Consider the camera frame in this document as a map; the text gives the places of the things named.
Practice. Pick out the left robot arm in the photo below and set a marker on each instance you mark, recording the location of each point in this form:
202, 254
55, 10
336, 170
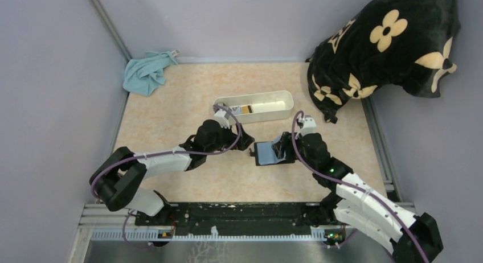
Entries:
117, 181

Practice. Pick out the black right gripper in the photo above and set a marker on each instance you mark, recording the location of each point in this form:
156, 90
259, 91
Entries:
288, 146

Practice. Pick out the black floral blanket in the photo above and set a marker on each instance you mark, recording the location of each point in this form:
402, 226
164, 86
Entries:
406, 43

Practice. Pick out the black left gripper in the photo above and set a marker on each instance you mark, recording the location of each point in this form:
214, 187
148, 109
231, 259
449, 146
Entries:
234, 139

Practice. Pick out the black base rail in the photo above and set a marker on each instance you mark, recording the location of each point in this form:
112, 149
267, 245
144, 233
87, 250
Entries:
244, 219

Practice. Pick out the white plastic tray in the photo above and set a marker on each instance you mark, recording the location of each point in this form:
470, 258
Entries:
267, 106

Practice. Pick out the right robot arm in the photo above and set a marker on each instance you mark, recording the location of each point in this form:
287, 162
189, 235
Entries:
408, 237

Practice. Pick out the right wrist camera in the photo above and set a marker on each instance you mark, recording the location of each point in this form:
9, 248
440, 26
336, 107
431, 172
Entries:
307, 125

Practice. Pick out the teal cloth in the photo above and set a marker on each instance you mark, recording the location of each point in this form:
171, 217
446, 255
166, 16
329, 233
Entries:
144, 76

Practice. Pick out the aluminium frame rail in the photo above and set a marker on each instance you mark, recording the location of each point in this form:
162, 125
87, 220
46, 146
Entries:
121, 225

